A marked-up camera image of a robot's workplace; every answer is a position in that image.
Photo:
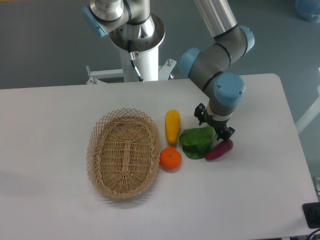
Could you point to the orange fruit toy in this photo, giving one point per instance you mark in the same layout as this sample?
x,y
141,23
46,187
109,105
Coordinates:
x,y
170,158

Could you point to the blue plastic bag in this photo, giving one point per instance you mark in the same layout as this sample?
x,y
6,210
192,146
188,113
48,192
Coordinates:
x,y
308,10

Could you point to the purple sweet potato toy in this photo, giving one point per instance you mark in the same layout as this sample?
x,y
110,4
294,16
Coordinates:
x,y
218,151

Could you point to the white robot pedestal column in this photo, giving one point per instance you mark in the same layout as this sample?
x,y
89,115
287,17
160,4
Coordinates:
x,y
138,46

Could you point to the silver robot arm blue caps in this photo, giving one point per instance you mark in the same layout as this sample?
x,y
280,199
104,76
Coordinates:
x,y
206,69

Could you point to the woven wicker basket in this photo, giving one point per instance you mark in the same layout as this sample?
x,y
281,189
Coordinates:
x,y
123,153

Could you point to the white metal stand frame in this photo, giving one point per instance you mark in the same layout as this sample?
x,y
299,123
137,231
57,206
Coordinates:
x,y
165,72

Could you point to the black device at table corner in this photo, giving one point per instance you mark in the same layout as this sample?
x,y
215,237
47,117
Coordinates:
x,y
312,214

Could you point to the green bok choy vegetable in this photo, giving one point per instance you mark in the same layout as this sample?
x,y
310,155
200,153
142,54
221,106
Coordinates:
x,y
197,142

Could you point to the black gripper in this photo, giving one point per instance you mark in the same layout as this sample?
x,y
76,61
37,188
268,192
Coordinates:
x,y
218,122

